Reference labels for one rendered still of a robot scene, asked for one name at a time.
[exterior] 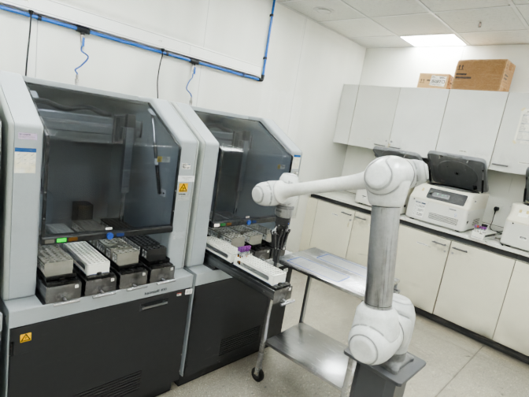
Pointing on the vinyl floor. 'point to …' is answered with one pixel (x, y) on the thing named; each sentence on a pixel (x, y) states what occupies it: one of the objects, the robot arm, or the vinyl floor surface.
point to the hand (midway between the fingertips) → (276, 255)
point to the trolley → (335, 358)
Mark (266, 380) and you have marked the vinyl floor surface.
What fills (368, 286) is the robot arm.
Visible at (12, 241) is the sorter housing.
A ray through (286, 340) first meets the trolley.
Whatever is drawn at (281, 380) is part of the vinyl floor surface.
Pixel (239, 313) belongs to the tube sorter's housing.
